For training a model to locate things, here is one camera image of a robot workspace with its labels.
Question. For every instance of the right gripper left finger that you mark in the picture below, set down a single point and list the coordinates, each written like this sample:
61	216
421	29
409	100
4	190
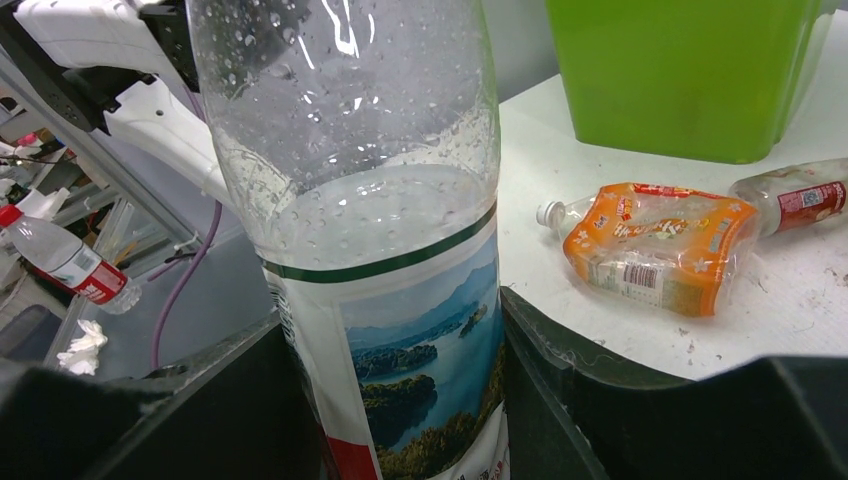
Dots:
234	410

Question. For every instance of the red label clear bottle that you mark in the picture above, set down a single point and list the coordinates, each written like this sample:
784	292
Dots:
360	144

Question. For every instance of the crumpled white tissue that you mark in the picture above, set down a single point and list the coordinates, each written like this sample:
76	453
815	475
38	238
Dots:
82	355

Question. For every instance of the small red-cap bottle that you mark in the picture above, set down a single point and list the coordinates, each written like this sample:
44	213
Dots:
795	196

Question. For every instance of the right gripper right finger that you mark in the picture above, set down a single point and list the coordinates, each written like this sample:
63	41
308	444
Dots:
577	410

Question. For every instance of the crushed orange label bottle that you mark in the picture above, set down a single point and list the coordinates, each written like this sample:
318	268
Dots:
672	248

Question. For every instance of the background red label bottle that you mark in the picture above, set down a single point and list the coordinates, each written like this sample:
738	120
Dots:
67	259

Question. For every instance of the green plastic bin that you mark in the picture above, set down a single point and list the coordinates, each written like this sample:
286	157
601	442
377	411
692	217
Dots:
699	79

